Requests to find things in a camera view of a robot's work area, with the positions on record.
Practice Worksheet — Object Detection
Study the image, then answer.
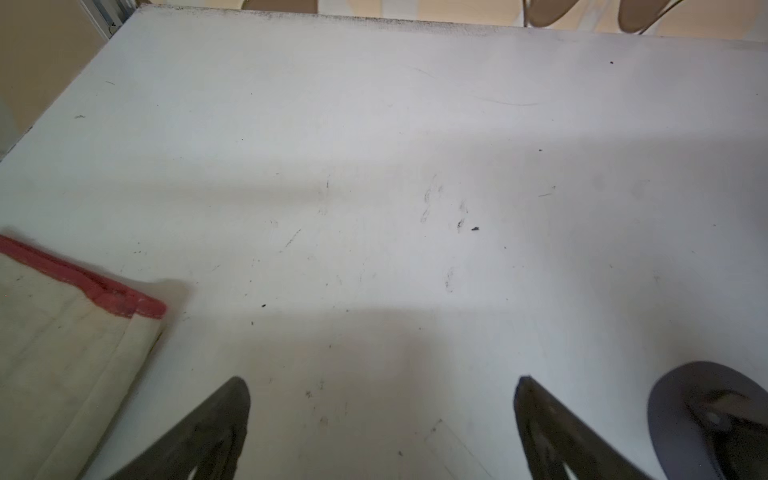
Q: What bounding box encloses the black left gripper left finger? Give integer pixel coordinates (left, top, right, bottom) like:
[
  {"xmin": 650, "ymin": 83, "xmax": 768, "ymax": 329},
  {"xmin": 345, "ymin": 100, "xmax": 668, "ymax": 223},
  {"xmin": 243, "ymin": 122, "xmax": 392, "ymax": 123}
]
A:
[{"xmin": 111, "ymin": 376, "xmax": 251, "ymax": 479}]

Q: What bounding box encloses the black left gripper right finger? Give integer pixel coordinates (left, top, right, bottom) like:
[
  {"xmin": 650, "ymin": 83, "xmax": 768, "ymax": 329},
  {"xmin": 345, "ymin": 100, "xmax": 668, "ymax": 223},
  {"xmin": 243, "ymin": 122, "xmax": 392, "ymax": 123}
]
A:
[{"xmin": 513, "ymin": 376, "xmax": 648, "ymax": 479}]

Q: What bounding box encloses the beige work glove red cuff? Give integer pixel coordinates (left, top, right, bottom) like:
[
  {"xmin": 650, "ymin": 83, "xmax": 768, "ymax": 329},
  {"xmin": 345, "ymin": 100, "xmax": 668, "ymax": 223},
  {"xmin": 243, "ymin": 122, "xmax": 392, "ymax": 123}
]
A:
[{"xmin": 1, "ymin": 236, "xmax": 167, "ymax": 479}]

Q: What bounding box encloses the grey phone stand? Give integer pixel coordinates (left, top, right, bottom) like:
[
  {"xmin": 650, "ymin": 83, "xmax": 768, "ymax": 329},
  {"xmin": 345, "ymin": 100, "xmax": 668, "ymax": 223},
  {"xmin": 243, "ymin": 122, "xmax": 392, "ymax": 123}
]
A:
[{"xmin": 647, "ymin": 361, "xmax": 767, "ymax": 479}]

